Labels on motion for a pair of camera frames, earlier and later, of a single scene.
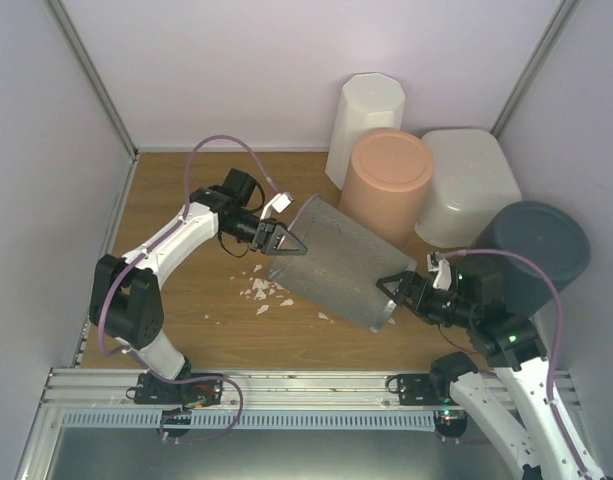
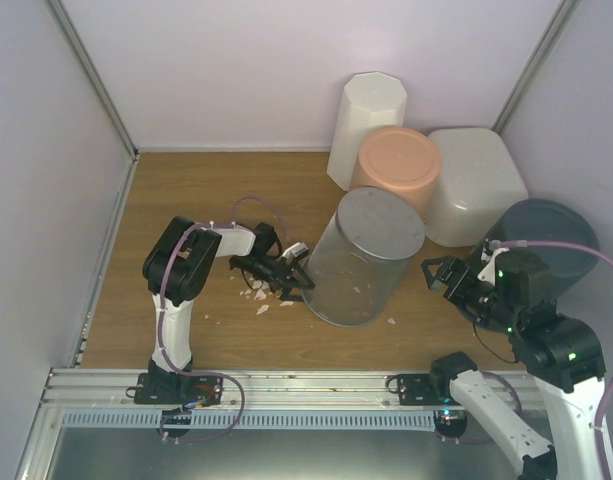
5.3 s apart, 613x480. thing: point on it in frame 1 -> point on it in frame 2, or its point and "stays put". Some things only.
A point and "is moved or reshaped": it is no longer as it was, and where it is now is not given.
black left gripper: x=268 y=233 -> x=283 y=277
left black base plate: x=150 y=390 stays put
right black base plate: x=415 y=390 stays put
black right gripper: x=409 y=279 -> x=449 y=266
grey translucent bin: x=339 y=273 is moved or reshaped
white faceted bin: x=369 y=101 stays put
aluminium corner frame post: x=541 y=52 stays put
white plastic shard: x=261 y=285 stays put
